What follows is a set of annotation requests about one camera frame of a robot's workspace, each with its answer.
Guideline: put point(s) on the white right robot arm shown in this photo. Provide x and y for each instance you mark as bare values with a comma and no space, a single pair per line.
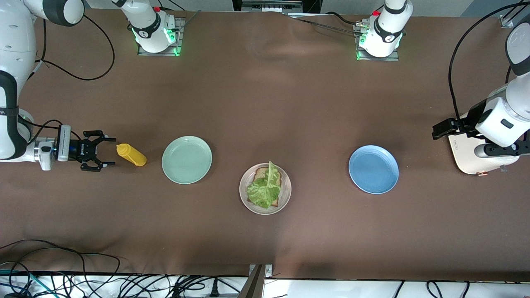
12,41

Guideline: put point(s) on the yellow squeeze bottle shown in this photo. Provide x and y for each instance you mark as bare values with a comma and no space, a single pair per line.
132,155

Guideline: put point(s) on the blue plate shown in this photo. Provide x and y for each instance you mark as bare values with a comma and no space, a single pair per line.
373,169

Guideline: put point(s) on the beige plate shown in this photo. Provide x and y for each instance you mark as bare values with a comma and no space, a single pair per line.
287,190

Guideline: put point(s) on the mint green plate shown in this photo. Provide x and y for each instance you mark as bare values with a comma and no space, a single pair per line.
186,160

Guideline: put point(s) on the aluminium camera post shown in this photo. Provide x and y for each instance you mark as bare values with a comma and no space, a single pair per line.
258,285

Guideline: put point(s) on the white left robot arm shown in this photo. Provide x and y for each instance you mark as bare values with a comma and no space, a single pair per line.
389,29

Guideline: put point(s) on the cream white toaster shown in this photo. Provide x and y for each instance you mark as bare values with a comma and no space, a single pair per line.
466,159

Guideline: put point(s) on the grey power strip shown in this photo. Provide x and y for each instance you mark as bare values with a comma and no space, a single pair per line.
271,6

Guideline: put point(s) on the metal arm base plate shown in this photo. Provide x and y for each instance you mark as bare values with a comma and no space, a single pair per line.
181,25
393,58

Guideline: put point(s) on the black power plug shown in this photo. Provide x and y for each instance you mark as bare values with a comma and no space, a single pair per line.
214,289

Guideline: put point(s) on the toasted bread slice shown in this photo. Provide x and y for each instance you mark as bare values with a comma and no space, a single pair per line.
260,173

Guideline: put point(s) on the brown table cloth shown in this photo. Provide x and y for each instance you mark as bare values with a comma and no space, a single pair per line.
265,103

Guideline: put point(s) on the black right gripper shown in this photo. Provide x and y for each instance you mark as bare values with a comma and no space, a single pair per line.
84,150

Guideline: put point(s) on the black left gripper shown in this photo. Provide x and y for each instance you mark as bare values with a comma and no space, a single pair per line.
467,120

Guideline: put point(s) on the green lettuce leaf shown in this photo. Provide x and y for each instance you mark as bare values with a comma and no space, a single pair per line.
265,192

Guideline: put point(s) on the aluminium frame profile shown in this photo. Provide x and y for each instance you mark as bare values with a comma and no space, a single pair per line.
507,21

